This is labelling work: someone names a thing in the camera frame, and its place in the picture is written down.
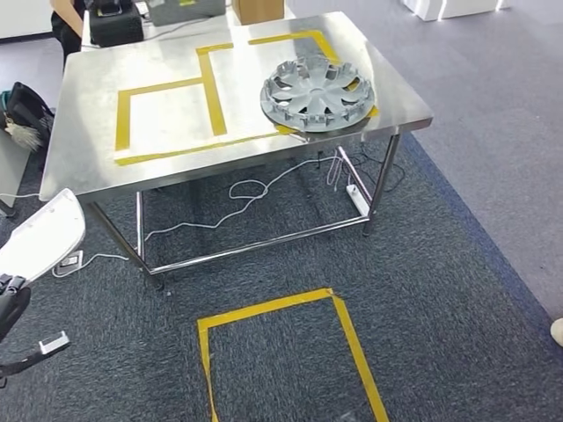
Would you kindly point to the grey laptop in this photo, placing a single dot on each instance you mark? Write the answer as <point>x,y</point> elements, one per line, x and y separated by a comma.
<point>185,10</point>

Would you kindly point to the white power strip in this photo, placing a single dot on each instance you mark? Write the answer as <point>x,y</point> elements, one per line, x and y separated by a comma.
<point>358,200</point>

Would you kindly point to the person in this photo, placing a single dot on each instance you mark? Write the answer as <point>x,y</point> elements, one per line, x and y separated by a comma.
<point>66,35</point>
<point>558,332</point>

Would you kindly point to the brown cardboard box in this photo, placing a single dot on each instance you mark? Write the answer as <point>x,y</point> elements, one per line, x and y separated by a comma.
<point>257,10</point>

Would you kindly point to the white curved plastic part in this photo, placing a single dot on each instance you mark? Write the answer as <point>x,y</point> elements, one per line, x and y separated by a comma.
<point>48,239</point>

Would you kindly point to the white desk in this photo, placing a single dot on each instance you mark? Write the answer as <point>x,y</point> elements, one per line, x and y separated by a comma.
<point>189,32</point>

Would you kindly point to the grey cabinet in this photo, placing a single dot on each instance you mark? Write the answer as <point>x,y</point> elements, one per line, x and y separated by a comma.
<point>8,169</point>

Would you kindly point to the white lit display block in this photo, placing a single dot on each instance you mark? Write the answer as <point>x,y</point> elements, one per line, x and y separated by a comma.
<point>440,9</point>

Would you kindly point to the stainless steel workbench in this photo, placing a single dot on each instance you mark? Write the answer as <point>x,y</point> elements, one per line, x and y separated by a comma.
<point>167,116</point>

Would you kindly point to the black equipment case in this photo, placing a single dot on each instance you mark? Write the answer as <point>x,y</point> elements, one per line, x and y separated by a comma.
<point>115,29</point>

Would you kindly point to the black bag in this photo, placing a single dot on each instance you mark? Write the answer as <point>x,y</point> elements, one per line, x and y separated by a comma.
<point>26,110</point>

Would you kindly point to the grey plastic hubcap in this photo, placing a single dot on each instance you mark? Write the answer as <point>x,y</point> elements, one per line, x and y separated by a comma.
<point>316,93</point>

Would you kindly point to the white floor socket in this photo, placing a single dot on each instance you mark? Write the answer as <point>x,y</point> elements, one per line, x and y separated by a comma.
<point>68,263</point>

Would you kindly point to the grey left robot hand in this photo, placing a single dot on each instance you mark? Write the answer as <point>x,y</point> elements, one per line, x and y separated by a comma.
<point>13,306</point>

